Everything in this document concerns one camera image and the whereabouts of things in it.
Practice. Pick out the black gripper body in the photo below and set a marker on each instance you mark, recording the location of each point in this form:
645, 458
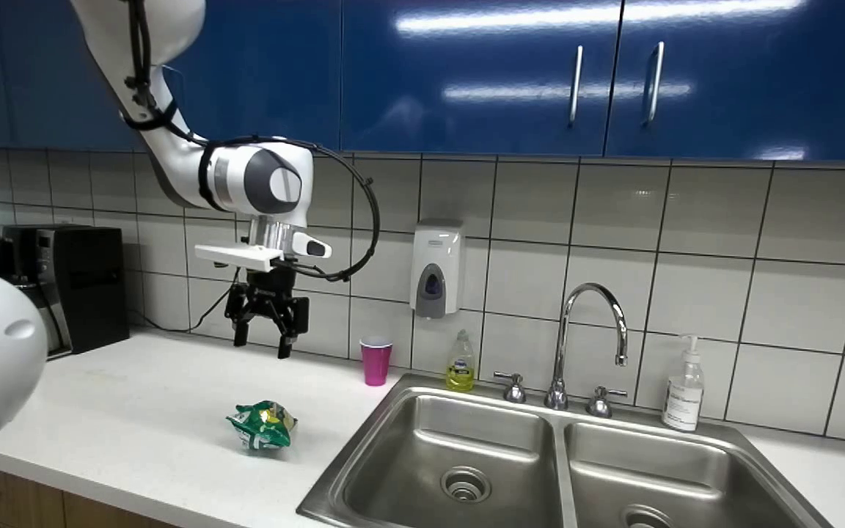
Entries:
268, 293

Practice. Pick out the green Lays chips pack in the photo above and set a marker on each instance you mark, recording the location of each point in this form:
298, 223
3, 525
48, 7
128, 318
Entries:
265, 425

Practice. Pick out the stainless steel double sink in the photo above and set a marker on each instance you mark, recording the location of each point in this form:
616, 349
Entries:
440, 441

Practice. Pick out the pink plastic cup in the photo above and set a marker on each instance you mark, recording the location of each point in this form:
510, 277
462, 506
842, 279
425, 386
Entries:
377, 364

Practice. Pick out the black countertop appliance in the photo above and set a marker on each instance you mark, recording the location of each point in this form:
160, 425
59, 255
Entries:
85, 287

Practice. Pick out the yellow dish soap bottle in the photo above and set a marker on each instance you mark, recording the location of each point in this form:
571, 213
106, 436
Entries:
462, 371

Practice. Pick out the blue cabinet door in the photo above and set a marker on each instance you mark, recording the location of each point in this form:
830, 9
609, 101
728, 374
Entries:
276, 69
12, 69
764, 69
481, 69

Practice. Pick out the chrome faucet knob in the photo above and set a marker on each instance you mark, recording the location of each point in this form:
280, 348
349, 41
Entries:
513, 387
600, 403

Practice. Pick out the wooden base cabinet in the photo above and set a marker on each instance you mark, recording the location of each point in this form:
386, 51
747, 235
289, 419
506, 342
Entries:
31, 503

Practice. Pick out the chrome gooseneck faucet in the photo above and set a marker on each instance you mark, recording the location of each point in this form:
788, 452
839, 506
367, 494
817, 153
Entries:
562, 342

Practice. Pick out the clear pump soap bottle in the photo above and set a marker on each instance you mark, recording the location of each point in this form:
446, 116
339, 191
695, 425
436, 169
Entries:
682, 396

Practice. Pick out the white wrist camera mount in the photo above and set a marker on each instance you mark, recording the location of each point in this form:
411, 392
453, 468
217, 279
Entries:
241, 255

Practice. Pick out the white wall soap dispenser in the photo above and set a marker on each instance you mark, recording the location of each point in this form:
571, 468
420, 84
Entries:
436, 267

